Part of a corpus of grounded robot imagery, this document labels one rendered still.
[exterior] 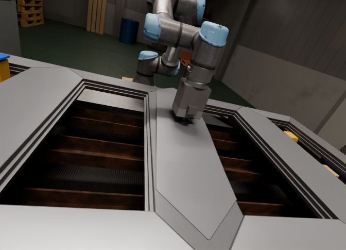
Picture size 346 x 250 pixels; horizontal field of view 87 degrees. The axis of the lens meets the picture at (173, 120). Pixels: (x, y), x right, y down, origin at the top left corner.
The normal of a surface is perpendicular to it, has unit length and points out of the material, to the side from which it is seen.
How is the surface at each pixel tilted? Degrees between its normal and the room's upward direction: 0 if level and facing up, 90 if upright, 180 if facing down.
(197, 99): 90
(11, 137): 0
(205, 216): 0
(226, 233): 0
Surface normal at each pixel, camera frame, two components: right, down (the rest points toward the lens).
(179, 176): 0.27, -0.85
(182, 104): 0.21, 0.52
